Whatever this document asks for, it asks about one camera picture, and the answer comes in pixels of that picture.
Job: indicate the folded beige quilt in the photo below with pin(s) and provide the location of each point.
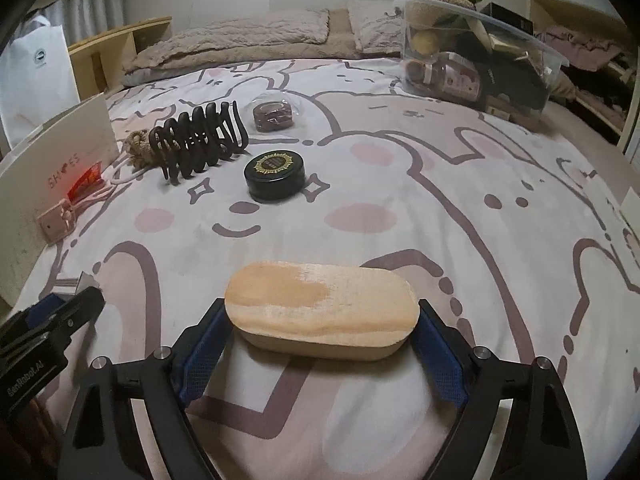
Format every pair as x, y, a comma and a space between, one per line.
225, 67

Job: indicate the wooden closet niche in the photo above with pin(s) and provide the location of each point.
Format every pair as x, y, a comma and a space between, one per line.
555, 7

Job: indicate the black hair claw clip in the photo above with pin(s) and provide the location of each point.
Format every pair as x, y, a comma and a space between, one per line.
195, 140

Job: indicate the red packet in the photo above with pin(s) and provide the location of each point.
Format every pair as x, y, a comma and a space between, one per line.
85, 181

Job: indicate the black box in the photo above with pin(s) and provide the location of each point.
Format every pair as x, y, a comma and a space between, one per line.
507, 15

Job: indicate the white shoe box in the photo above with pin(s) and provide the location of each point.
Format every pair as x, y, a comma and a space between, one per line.
50, 160

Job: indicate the wooden bedside shelf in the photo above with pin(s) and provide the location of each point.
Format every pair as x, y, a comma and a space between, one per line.
120, 45

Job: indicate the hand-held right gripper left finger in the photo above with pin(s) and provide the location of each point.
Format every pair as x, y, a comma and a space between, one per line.
200, 355

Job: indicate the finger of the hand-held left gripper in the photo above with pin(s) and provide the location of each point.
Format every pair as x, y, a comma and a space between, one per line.
80, 307
42, 307

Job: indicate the white tote bag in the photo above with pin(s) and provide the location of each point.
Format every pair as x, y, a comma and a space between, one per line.
35, 75

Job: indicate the bear printed blanket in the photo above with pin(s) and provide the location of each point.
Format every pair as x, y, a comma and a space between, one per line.
400, 210

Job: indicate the black round tin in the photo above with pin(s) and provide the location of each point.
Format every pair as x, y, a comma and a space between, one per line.
274, 175

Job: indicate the clear plastic storage bin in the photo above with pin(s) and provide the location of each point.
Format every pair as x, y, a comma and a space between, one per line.
500, 75

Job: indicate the pile of clothes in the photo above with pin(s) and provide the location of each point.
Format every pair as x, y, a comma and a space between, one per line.
580, 45

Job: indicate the grey curtain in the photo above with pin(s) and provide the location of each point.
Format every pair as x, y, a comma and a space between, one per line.
85, 10

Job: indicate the wooden brush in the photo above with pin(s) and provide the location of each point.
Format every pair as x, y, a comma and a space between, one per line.
320, 310

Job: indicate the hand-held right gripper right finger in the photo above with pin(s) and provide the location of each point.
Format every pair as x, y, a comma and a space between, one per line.
440, 355

